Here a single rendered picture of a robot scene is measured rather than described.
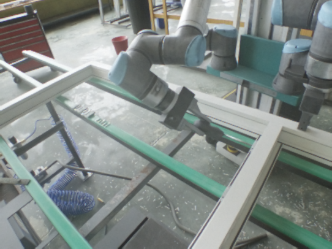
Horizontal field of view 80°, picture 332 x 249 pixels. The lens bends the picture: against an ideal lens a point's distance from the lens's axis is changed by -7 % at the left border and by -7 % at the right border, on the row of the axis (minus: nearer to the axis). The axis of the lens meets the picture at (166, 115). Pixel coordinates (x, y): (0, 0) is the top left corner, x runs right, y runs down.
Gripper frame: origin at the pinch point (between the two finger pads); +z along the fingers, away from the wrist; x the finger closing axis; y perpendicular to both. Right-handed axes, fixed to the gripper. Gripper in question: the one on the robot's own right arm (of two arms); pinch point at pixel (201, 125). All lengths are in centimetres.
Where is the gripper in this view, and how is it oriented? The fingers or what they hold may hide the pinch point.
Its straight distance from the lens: 71.8
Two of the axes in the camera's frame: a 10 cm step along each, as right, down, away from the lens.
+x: 4.8, -8.5, 2.0
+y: 3.9, 0.1, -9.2
